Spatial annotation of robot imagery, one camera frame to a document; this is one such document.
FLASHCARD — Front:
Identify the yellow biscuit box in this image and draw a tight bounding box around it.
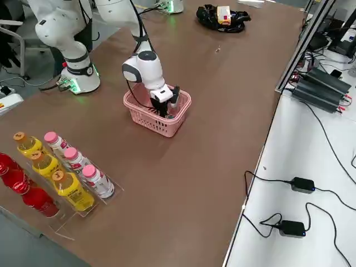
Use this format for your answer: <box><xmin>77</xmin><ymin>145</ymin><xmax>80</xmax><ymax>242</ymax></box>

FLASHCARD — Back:
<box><xmin>215</xmin><ymin>5</ymin><xmax>232</xmax><ymax>26</ymax></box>

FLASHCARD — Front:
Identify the black plastic bag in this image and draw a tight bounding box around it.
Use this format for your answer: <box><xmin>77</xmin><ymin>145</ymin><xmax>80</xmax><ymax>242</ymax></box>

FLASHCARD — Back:
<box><xmin>195</xmin><ymin>3</ymin><xmax>252</xmax><ymax>33</ymax></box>

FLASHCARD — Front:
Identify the black power adapter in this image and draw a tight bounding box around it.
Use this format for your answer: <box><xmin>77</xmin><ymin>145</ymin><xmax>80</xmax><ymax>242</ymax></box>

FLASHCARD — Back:
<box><xmin>290</xmin><ymin>176</ymin><xmax>316</xmax><ymax>194</ymax></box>
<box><xmin>279</xmin><ymin>220</ymin><xmax>306</xmax><ymax>238</ymax></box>

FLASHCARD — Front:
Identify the grey office chair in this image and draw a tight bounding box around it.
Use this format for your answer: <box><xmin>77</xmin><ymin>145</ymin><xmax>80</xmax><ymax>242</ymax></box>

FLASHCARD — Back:
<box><xmin>0</xmin><ymin>18</ymin><xmax>38</xmax><ymax>79</ymax></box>

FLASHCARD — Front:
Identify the aluminium frame post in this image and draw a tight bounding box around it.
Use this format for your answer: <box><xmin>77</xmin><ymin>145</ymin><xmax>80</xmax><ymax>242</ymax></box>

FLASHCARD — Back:
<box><xmin>274</xmin><ymin>0</ymin><xmax>336</xmax><ymax>95</ymax></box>

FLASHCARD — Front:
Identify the yellow drink bottle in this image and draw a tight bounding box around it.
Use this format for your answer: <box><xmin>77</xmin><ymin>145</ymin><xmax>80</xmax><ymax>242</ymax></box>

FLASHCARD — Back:
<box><xmin>51</xmin><ymin>170</ymin><xmax>95</xmax><ymax>211</ymax></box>
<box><xmin>29</xmin><ymin>151</ymin><xmax>61</xmax><ymax>179</ymax></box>
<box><xmin>13</xmin><ymin>131</ymin><xmax>45</xmax><ymax>158</ymax></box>

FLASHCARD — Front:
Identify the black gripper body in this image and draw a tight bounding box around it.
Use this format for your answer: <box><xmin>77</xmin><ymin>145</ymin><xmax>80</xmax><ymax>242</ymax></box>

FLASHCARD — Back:
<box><xmin>150</xmin><ymin>85</ymin><xmax>181</xmax><ymax>112</ymax></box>

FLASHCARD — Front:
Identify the white control box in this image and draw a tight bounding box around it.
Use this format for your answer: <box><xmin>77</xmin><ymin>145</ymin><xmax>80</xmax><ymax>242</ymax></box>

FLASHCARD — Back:
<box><xmin>0</xmin><ymin>92</ymin><xmax>24</xmax><ymax>117</ymax></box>

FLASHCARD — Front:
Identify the pink capped white bottle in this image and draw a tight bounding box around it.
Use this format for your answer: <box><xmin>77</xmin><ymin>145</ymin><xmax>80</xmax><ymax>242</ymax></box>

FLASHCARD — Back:
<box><xmin>81</xmin><ymin>164</ymin><xmax>116</xmax><ymax>199</ymax></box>
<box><xmin>43</xmin><ymin>131</ymin><xmax>70</xmax><ymax>156</ymax></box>
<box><xmin>63</xmin><ymin>147</ymin><xmax>92</xmax><ymax>171</ymax></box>

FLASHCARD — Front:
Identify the black power supply unit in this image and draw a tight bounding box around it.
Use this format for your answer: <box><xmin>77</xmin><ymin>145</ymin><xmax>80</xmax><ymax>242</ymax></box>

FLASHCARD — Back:
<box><xmin>305</xmin><ymin>67</ymin><xmax>352</xmax><ymax>96</ymax></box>
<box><xmin>291</xmin><ymin>78</ymin><xmax>346</xmax><ymax>113</ymax></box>

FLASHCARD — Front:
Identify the pink plastic basket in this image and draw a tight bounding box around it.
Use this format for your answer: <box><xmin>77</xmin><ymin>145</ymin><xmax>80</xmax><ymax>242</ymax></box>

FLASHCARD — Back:
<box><xmin>123</xmin><ymin>83</ymin><xmax>192</xmax><ymax>139</ymax></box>

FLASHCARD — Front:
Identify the red drink bottle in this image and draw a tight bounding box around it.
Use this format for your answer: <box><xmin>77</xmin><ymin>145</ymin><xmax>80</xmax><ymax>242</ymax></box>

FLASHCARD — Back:
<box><xmin>0</xmin><ymin>152</ymin><xmax>18</xmax><ymax>175</ymax></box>
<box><xmin>0</xmin><ymin>166</ymin><xmax>32</xmax><ymax>193</ymax></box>
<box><xmin>21</xmin><ymin>185</ymin><xmax>61</xmax><ymax>218</ymax></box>

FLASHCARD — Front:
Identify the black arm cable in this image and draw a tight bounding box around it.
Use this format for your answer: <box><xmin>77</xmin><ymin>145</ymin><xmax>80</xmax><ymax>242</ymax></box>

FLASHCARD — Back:
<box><xmin>126</xmin><ymin>0</ymin><xmax>157</xmax><ymax>112</ymax></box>

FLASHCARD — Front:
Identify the black adapter cable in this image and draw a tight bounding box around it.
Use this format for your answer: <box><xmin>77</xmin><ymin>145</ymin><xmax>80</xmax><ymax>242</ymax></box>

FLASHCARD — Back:
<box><xmin>244</xmin><ymin>170</ymin><xmax>356</xmax><ymax>212</ymax></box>

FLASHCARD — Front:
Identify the clear acrylic bottle rack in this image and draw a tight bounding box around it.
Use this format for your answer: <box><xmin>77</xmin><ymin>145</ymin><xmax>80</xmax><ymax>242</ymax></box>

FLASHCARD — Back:
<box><xmin>0</xmin><ymin>137</ymin><xmax>125</xmax><ymax>241</ymax></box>

